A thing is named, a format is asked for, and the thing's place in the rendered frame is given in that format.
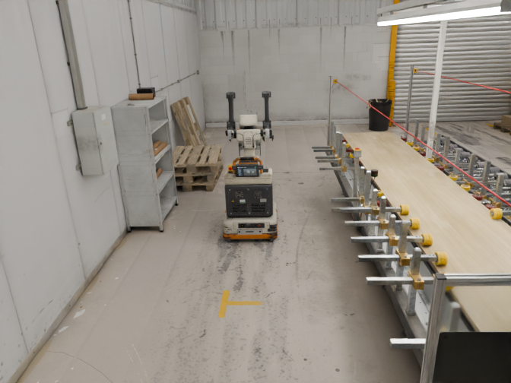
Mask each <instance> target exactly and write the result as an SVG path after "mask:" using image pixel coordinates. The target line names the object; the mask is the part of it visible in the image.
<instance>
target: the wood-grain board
mask: <svg viewBox="0 0 511 383"><path fill-rule="evenodd" d="M342 134H343V135H342V137H343V139H346V142H347V144H349V147H350V148H352V149H353V148H356V147H359V148H360V149H361V150H362V153H361V157H359V160H360V163H361V164H362V166H363V167H364V168H365V170H366V171H367V170H370V171H371V170H372V169H377V170H379V172H378V176H377V177H376V178H375V180H374V177H371V179H372V180H374V183H375V185H376V187H377V188H378V189H379V190H380V191H382V195H383V196H385V197H386V201H387V202H388V203H389V205H390V207H400V205H402V204H407V205H408V206H409V215H401V214H400V213H399V212H395V214H396V215H397V217H398V218H399V219H400V220H410V218H419V220H420V223H421V225H420V228H419V229H410V226H408V233H409V234H410V236H420V235H421V234H422V233H430V234H431V235H432V237H433V244H432V245H421V242H416V244H417V246H418V248H420V250H421V251H422V253H423V254H424V255H434V253H435V252H446V254H447V256H448V263H447V265H436V264H435V262H434V261H428V262H429V263H430V265H431V266H432V268H433V269H434V270H435V272H438V273H439V274H442V273H443V272H446V274H482V273H511V227H510V226H509V225H508V224H506V223H505V222H504V221H503V220H501V219H491V218H490V210H489V209H488V208H486V207H485V206H484V205H483V204H482V203H481V202H479V201H478V200H477V199H475V198H474V197H473V196H471V195H470V194H469V193H467V191H466V190H464V189H463V188H462V187H461V186H459V185H458V184H457V183H455V182H454V181H453V180H451V179H450V178H449V177H448V176H447V175H446V174H444V173H443V172H442V171H440V170H439V169H438V168H436V167H435V166H434V165H433V164H432V163H431V162H429V161H428V160H427V159H426V158H424V157H423V156H422V155H420V154H419V153H418V152H417V151H416V150H415V149H413V148H412V147H411V146H409V145H408V144H407V143H405V142H404V141H403V140H402V139H401V138H400V137H398V136H397V135H396V134H394V133H393V132H367V133H342Z"/></svg>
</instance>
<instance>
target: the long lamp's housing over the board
mask: <svg viewBox="0 0 511 383"><path fill-rule="evenodd" d="M489 8H500V13H505V12H511V0H469V1H465V2H457V3H452V4H448V5H441V6H436V7H432V8H424V9H420V10H415V11H407V12H403V13H398V14H391V15H386V16H382V17H379V19H378V21H377V26H378V23H382V22H388V21H400V20H405V19H412V18H418V17H429V16H435V15H441V14H453V13H459V12H465V11H476V10H483V9H489Z"/></svg>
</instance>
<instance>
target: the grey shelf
mask: <svg viewBox="0 0 511 383"><path fill-rule="evenodd" d="M163 100H164V101H163ZM165 101H166V102H165ZM128 104H134V106H127V105H128ZM164 105H165V109H164ZM110 111H111V115H112V121H113V130H114V135H115V140H116V149H117V154H118V160H119V163H118V164H117V165H118V170H119V179H120V184H121V189H122V198H123V203H124V208H125V217H126V223H127V227H128V233H130V232H131V231H132V230H131V228H130V226H159V227H160V232H163V220H164V218H165V216H166V215H167V214H168V213H169V211H170V209H171V207H172V206H173V204H174V203H175V202H176V203H175V206H178V205H179V204H178V200H177V193H176V179H175V172H174V165H173V151H172V144H171V137H170V123H169V116H168V108H167V96H159V97H155V98H154V100H125V101H123V102H121V103H118V104H116V105H115V106H111V107H110ZM165 112H166V115H165ZM144 115H145V117H144ZM145 121H146V124H145ZM168 129H169V130H168ZM167 133H168V136H167ZM157 140H160V141H161V143H162V142H163V141H165V142H167V146H166V147H165V148H164V149H163V150H162V151H161V152H160V153H159V154H158V155H157V156H154V149H153V143H154V142H155V141H157ZM168 140H169V143H168ZM152 142H153V143H152ZM148 145H149V147H148ZM170 148H171V149H170ZM149 151H150V153H149ZM171 155H172V156H171ZM150 156H151V158H150ZM170 161H171V163H170ZM171 167H172V170H171ZM158 168H161V169H162V170H163V172H162V173H161V174H160V175H159V177H158V178H157V174H156V170H157V169H158ZM151 170H152V171H151ZM152 174H153V177H152ZM153 180H154V182H153ZM173 188H174V190H173ZM174 195H175V196H174Z"/></svg>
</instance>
